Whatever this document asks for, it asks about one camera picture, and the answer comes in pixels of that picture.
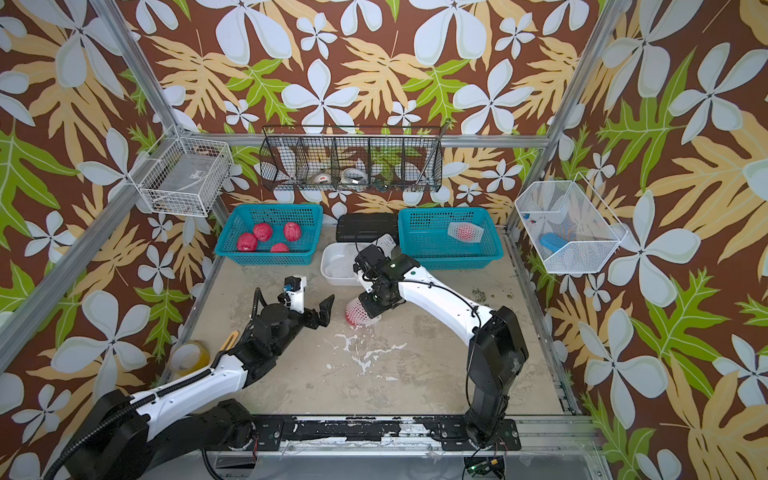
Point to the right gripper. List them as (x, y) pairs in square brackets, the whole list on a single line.
[(370, 308)]

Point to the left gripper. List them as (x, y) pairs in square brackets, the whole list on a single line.
[(323, 314)]

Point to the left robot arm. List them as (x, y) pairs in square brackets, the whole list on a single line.
[(127, 435)]

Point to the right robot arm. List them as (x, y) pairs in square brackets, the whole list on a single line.
[(497, 350)]

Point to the white rectangular tub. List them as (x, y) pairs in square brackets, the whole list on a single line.
[(333, 252)]

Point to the black plastic case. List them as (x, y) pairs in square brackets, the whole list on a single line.
[(366, 227)]

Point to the right teal plastic basket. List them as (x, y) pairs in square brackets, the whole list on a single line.
[(423, 235)]

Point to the teal plastic basket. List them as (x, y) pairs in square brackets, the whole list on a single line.
[(245, 217), (423, 235)]

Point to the yellow box cutter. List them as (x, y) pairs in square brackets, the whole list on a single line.
[(231, 341)]

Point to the left teal plastic basket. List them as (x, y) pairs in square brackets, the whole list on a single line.
[(245, 217)]

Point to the yellow tape roll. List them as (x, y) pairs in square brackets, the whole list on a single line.
[(188, 358)]

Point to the blue object in basket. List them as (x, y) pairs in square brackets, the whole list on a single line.
[(552, 242)]

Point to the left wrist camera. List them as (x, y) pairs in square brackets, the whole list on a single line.
[(292, 296)]

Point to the white item in wire basket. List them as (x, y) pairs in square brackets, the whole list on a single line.
[(354, 176)]

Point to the tape roll in wire basket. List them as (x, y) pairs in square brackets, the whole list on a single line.
[(322, 179)]

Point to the black wire wall basket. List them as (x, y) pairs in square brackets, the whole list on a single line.
[(398, 158)]

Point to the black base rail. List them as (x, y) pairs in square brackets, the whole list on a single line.
[(442, 432)]

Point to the white wire basket left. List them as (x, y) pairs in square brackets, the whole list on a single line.
[(182, 174)]

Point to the white wire basket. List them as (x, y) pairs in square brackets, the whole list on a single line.
[(577, 213), (182, 174)]

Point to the white wire basket right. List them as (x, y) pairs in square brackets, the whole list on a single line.
[(577, 213)]

